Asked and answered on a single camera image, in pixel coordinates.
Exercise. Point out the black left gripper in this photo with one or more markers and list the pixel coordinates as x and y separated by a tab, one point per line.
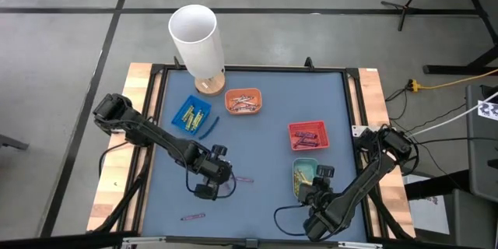
212	169

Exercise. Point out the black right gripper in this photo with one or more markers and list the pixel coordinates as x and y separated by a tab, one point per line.
317	192

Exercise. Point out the yellow crayon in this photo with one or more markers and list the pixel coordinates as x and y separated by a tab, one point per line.
295	181
305	180
299	177

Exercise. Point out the yellow-green crayon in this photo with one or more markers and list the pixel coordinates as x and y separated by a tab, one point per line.
195	122
187	113
189	122
199	116

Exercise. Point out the white crayon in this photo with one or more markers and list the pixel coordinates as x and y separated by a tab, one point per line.
246	103
249	107
238	108
242	97

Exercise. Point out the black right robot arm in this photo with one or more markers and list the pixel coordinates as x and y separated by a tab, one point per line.
362	186

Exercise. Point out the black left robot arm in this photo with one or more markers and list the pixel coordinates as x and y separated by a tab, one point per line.
148	132

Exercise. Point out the teal plastic bin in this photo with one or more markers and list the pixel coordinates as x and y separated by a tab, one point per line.
307	165

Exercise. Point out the blue plastic strip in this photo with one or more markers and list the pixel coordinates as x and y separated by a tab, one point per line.
209	127

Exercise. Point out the red plastic basket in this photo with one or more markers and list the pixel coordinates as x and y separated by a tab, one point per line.
297	128

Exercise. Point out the blue plastic basket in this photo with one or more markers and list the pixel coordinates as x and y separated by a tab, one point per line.
181	122

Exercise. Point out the orange plastic bin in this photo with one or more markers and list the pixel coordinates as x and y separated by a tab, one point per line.
233	105

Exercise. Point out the light wooden side board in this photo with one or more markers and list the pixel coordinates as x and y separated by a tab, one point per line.
373	93
113	186

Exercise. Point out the round wooden lamp base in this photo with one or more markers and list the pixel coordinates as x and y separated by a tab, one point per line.
211	85

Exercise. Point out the yellow power plug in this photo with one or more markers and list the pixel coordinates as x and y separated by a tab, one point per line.
413	85

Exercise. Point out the white cylindrical lamp shade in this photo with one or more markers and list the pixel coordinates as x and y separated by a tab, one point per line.
198	46

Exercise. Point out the dark box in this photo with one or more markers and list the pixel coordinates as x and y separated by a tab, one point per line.
467	221

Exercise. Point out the grey cabinet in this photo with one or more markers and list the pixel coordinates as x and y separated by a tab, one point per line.
482	155

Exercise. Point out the black and white marker tag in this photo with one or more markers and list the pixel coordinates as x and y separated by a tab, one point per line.
488	109

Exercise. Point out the grey furniture foot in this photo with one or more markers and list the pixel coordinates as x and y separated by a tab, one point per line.
13	142

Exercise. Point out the black tripod stand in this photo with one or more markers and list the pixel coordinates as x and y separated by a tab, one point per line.
405	8

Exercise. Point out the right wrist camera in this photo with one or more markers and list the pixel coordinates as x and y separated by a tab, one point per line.
325	170

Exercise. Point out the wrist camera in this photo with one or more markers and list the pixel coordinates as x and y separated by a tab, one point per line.
219	150
325	170

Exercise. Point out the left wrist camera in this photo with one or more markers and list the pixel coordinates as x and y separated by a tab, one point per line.
219	150

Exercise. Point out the black frame bracket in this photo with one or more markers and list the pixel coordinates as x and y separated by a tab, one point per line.
309	63
177	63

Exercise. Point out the black table frame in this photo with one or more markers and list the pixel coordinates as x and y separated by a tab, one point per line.
272	68

